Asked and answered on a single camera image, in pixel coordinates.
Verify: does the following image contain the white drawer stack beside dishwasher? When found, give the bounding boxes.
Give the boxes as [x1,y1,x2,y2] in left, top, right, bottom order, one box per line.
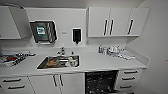
[114,68,145,93]

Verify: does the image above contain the small blue bottle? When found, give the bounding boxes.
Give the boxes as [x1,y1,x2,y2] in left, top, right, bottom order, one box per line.
[97,45,103,55]

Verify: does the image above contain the small white container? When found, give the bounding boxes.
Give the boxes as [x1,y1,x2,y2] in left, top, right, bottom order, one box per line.
[102,47,108,56]

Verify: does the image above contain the chrome faucet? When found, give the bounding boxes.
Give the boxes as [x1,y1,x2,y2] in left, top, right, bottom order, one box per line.
[56,47,67,56]

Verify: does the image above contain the stack of white plates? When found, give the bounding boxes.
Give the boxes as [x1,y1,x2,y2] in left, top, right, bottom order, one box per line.
[106,45,121,56]

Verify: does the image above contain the orange bowl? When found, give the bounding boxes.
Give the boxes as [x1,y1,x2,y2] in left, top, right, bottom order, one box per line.
[46,58,58,66]

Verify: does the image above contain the white two-door base cabinet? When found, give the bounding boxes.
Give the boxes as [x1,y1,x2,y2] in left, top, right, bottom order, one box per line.
[27,72,86,94]

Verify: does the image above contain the black paper towel dispenser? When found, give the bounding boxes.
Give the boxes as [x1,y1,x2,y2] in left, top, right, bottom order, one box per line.
[29,20,58,45]

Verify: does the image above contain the stainless steel sink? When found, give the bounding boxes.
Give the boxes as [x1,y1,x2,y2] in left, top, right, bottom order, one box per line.
[36,55,81,70]

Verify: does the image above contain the dish drying rack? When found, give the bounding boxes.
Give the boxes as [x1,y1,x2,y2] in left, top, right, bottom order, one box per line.
[0,51,35,68]

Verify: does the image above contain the white drawer stack beside microwave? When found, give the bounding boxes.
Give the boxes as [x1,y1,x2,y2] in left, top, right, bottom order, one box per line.
[0,76,35,94]

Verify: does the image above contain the black wall soap dispenser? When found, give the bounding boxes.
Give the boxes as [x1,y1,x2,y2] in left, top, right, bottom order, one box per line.
[72,27,82,45]

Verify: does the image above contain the white three-door wall cabinet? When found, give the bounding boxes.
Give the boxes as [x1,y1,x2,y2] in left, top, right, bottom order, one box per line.
[87,6,150,39]

